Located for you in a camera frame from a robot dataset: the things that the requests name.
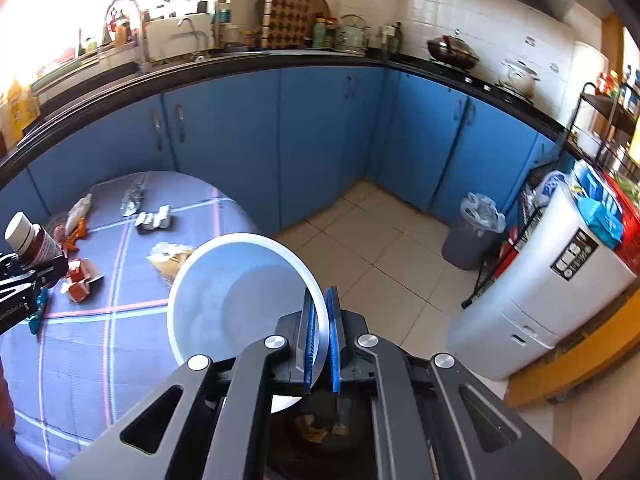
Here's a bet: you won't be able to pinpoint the crumpled silver foil packets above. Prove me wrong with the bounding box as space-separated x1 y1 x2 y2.
135 204 176 234

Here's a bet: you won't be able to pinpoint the white plastic bin liner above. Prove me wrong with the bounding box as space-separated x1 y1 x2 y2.
460 192 507 234

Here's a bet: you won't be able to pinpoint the yellow carton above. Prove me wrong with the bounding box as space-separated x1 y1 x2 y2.
0 77 41 144

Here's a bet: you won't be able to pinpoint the white crumpled wrapper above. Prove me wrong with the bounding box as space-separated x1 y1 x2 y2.
67 193 95 231

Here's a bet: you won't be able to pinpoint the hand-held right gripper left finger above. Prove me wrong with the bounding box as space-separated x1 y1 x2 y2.
57 287 322 480

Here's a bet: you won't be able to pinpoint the black trash bin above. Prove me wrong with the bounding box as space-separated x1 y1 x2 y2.
267 394 382 480

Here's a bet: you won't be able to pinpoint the orange wrapper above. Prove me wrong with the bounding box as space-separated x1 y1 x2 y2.
55 225 89 254

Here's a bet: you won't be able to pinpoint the checkered wooden cutting board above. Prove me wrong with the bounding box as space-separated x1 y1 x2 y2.
260 0 314 51

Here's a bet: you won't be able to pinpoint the red and white box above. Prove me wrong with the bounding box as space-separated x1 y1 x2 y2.
492 230 519 282

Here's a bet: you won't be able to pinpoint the blue wipes packet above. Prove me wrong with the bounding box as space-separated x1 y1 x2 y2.
574 160 613 201
577 197 626 249

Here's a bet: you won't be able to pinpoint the white cooking pot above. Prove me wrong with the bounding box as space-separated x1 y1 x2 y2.
497 59 542 99

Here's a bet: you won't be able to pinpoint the blue kitchen cabinets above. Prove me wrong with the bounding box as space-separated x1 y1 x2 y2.
0 62 569 242

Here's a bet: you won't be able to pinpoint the brown bottle with white cap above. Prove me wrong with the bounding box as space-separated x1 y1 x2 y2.
4 211 68 267

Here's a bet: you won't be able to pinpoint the clear crinkled plastic wrapper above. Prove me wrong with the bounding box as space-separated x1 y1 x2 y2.
122 180 149 217

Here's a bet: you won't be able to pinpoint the person's left forearm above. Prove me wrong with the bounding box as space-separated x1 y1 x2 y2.
0 360 16 432

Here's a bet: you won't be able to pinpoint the teal foil wrapper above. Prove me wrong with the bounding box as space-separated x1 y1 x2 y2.
27 292 49 335

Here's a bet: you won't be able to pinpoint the tall chrome faucet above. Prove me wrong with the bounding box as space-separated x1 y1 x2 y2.
103 0 147 69

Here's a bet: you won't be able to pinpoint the white round plate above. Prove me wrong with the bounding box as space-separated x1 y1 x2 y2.
167 233 329 414

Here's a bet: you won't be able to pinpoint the white plastic bag blue print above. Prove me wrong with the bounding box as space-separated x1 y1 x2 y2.
537 170 571 207

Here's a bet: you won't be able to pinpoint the pale green kettle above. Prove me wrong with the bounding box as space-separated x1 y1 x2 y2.
333 14 371 54

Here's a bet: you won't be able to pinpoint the brown clear crumpled wrapper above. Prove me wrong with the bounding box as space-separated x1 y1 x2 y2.
145 242 196 282

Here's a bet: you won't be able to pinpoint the red and white carton piece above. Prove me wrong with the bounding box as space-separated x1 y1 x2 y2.
60 282 94 304
67 259 104 284

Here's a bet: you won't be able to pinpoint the red plastic basket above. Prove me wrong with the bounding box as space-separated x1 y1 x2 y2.
602 172 640 277

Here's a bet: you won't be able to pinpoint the black gas stove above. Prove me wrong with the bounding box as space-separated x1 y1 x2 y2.
430 59 540 107

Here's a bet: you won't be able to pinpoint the white sink tub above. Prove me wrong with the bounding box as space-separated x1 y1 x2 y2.
144 14 214 61

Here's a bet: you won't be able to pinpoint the small chrome faucet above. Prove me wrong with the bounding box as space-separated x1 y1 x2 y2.
177 17 209 52

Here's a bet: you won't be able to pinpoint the black metal rack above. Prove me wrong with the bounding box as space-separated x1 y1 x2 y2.
462 81 640 311

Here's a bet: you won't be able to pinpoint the black wok with lid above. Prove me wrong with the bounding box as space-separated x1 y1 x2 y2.
426 30 481 70

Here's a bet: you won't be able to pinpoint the grey trash can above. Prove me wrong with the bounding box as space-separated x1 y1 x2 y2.
442 210 503 271

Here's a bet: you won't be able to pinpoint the pile of mixed wrappers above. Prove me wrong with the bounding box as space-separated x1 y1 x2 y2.
295 400 352 444

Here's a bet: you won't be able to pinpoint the white washing machine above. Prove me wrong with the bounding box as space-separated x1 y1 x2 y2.
445 182 639 381

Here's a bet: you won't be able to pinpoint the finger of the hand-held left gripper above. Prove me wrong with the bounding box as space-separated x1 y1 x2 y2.
0 280 44 335
0 254 69 302

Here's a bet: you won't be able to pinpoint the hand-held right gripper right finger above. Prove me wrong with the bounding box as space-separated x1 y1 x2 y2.
325 286 583 480

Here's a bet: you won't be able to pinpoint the small white bowl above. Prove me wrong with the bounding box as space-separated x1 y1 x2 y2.
575 130 602 159

